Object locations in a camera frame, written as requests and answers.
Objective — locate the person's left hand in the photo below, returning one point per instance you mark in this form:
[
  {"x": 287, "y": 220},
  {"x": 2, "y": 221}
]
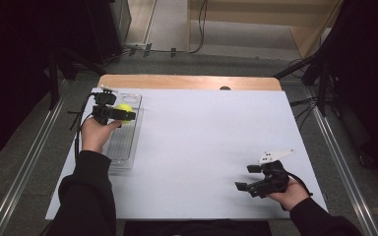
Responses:
[{"x": 95, "y": 136}]

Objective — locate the dark cabinet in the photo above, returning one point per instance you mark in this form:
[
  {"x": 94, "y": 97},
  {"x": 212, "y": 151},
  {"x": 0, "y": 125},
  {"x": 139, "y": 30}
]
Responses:
[{"x": 111, "y": 29}]

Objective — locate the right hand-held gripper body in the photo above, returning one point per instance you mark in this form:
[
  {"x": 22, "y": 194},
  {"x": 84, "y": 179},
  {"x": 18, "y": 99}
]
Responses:
[{"x": 272, "y": 182}]

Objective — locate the dark curtain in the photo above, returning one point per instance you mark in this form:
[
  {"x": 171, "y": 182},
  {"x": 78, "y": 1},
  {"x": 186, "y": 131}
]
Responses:
[
  {"x": 16, "y": 72},
  {"x": 370, "y": 82}
]

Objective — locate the clear plastic tray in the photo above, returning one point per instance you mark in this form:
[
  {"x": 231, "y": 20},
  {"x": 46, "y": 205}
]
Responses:
[{"x": 126, "y": 144}]

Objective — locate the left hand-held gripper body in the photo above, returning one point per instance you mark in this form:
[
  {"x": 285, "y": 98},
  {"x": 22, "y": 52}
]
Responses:
[{"x": 104, "y": 105}]

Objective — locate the light wooden furniture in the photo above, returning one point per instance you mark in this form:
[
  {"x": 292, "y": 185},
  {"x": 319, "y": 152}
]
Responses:
[{"x": 262, "y": 14}]

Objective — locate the dark table hole cover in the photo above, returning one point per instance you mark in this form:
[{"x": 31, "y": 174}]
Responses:
[{"x": 225, "y": 88}]

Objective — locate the white table board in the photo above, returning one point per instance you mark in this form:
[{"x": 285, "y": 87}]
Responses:
[{"x": 210, "y": 157}]

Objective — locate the person's right hand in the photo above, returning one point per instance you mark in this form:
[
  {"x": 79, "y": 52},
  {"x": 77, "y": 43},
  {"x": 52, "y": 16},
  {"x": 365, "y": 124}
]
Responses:
[{"x": 290, "y": 195}]

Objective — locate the yellow tennis ball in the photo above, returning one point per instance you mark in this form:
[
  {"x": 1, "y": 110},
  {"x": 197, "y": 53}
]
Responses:
[{"x": 124, "y": 107}]

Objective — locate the metal floor rail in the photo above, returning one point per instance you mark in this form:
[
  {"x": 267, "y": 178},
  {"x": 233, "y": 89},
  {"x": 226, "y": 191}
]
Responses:
[
  {"x": 29, "y": 164},
  {"x": 341, "y": 167}
]

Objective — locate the black metal stand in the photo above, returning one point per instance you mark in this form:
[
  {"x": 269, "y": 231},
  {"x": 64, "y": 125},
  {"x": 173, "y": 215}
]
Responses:
[
  {"x": 54, "y": 82},
  {"x": 321, "y": 78}
]

